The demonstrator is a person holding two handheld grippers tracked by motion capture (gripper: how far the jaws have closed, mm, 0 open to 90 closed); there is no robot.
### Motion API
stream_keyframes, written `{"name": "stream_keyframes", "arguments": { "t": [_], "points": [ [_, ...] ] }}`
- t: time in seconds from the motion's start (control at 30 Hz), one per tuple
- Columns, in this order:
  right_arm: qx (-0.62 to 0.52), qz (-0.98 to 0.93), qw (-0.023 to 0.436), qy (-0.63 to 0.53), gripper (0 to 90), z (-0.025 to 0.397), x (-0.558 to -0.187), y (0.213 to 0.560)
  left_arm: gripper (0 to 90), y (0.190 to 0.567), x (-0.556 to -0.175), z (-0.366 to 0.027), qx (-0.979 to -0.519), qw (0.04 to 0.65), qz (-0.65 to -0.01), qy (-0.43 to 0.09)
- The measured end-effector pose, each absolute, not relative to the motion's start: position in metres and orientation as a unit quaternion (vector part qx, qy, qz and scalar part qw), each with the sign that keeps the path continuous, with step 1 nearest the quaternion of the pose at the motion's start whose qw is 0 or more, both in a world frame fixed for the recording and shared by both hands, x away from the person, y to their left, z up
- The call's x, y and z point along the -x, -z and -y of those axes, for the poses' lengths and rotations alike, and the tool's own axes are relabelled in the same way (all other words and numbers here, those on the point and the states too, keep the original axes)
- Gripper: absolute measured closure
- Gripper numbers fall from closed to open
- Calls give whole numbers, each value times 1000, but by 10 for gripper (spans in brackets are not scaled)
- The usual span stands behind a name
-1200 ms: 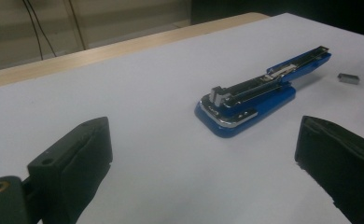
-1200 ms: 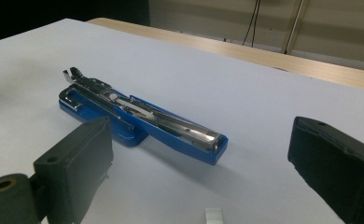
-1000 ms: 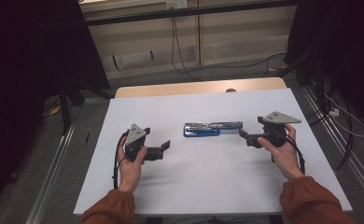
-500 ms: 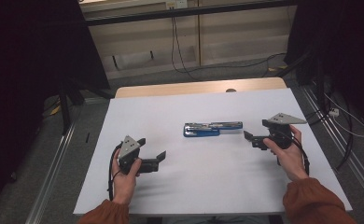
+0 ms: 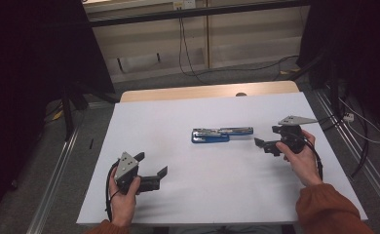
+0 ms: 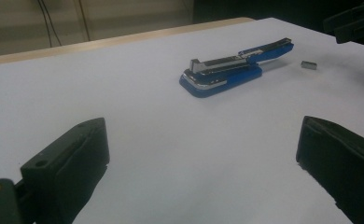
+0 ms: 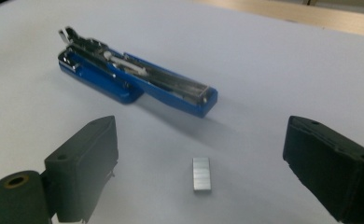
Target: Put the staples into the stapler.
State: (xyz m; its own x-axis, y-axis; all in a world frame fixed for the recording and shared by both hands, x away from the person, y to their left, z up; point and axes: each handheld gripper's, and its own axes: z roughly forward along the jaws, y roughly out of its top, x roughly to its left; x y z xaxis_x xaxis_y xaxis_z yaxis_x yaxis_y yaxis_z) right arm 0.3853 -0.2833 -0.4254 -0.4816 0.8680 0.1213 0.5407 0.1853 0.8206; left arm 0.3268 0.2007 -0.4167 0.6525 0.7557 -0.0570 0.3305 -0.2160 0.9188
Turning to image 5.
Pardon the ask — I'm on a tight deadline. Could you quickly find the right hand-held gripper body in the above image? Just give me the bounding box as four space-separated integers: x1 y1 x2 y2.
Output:
263 115 319 158

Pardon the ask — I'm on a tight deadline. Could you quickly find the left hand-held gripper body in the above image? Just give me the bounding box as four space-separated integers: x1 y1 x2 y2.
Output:
114 151 162 196

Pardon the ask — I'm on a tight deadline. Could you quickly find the blue stapler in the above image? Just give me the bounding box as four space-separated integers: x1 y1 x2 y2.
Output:
191 126 254 144

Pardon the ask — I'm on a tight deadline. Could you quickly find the person's right hand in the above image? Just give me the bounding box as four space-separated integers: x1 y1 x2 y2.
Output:
275 130 323 188

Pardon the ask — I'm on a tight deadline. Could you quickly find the person's left hand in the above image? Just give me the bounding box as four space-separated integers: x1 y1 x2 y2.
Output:
108 167 142 227

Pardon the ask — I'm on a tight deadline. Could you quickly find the white table cover sheet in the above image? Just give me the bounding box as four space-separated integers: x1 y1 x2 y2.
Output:
76 92 369 226

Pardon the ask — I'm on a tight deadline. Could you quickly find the black metal stand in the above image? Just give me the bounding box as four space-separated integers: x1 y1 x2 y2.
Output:
59 82 121 142
288 52 342 115

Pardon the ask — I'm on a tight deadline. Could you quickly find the black curtain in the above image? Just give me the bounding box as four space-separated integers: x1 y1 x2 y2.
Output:
296 0 380 137
0 0 116 225

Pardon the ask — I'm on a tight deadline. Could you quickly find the black horizontal bar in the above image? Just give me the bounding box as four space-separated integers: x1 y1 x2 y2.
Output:
88 0 311 28

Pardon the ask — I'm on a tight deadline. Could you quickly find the right hand-held gripper black cable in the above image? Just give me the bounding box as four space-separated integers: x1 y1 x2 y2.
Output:
294 135 324 181

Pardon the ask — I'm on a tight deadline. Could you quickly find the hand-held gripper black cable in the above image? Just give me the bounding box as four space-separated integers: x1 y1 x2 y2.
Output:
294 135 324 181
104 160 121 222

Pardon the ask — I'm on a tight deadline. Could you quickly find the left hand-held gripper black cable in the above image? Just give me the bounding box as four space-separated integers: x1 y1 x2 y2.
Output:
104 160 121 222

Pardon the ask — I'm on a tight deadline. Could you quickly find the black floor cable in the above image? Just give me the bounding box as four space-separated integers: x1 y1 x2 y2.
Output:
207 55 300 82

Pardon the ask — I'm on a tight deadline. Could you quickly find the bundle of black cables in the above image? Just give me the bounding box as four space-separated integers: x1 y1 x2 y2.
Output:
319 97 371 179

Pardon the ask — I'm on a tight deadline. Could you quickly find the aluminium floor rail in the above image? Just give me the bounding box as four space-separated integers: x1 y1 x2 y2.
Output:
313 89 380 222
25 126 80 234

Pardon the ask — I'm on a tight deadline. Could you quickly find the white cable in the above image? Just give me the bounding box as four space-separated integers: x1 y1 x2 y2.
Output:
338 97 380 144

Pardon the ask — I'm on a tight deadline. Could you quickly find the black hanging cable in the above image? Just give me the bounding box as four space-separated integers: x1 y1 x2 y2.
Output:
177 18 211 86

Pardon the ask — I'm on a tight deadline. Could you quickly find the white wall outlet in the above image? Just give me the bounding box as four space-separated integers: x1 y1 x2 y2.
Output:
172 0 197 10

